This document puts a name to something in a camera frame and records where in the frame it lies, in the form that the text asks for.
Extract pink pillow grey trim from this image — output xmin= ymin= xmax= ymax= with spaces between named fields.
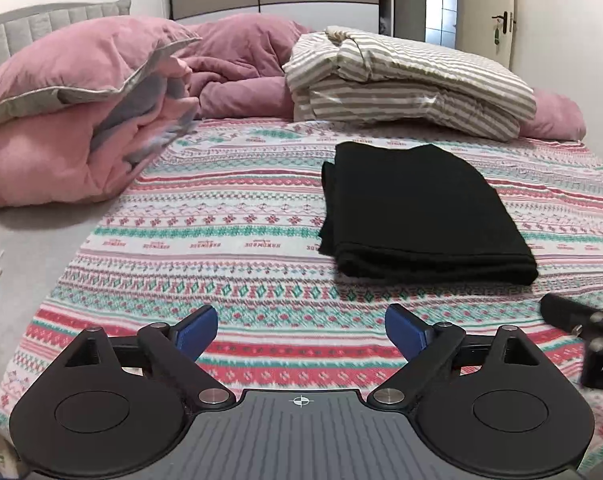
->
xmin=0 ymin=16 xmax=201 ymax=125

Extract mauve pink comforter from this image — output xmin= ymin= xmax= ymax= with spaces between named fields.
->
xmin=178 ymin=13 xmax=310 ymax=120

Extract patterned bed sheet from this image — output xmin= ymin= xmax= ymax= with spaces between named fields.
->
xmin=0 ymin=119 xmax=603 ymax=479

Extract grey padded headboard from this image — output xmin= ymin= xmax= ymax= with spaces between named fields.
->
xmin=0 ymin=0 xmax=131 ymax=65

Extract striped beige folded bedding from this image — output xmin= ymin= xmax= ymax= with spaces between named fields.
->
xmin=283 ymin=26 xmax=537 ymax=142

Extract black pants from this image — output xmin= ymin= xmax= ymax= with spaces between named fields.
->
xmin=319 ymin=142 xmax=538 ymax=286

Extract white door with handle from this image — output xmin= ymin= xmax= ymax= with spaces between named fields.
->
xmin=455 ymin=0 xmax=515 ymax=68

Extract light pink folded blanket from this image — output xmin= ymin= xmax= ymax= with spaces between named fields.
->
xmin=0 ymin=56 xmax=198 ymax=207

